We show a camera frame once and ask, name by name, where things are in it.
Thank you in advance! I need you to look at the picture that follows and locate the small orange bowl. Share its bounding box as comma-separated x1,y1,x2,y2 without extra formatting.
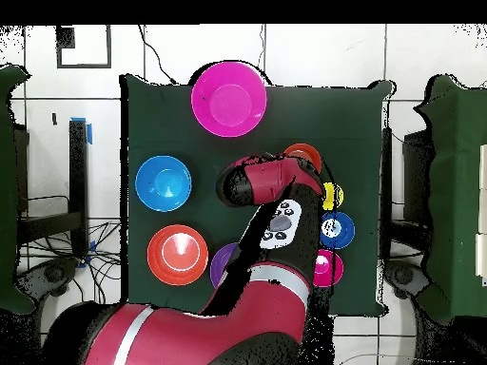
282,143,323,173

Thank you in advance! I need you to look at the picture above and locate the light blue bowl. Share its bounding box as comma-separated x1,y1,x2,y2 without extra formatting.
134,154,193,213

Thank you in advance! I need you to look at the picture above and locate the large orange bowl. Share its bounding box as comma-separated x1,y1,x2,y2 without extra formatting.
146,223,209,287

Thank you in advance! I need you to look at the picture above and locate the yellow cup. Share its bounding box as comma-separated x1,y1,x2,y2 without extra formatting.
321,182,344,211

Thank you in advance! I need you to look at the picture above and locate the large pink bowl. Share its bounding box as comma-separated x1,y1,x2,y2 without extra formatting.
190,61,268,138

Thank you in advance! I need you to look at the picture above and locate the purple bowl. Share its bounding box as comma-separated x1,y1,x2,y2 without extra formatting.
209,241,241,289

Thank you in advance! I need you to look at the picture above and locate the small dark blue bowl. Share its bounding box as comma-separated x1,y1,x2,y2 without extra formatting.
319,211,356,251

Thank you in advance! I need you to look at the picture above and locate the small crimson bowl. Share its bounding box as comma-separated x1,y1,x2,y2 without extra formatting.
312,248,345,289

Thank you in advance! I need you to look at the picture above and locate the dark green tablecloth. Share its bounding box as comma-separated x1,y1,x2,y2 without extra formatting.
120,74,394,319

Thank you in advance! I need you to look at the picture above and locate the blue tape strip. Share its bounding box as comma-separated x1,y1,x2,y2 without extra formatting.
69,116,94,146

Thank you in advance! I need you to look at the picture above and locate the black caster base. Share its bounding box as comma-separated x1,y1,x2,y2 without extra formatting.
381,258,431,301
16,256,81,299

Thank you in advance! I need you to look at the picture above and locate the green cloth covered table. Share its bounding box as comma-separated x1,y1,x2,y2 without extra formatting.
413,74,487,325
0,63,36,316

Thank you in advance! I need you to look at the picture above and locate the thin black floor cable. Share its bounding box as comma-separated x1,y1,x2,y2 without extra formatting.
137,24,180,86

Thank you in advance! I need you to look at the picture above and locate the floor cable bundle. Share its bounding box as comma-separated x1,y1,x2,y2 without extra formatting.
16,220,123,305

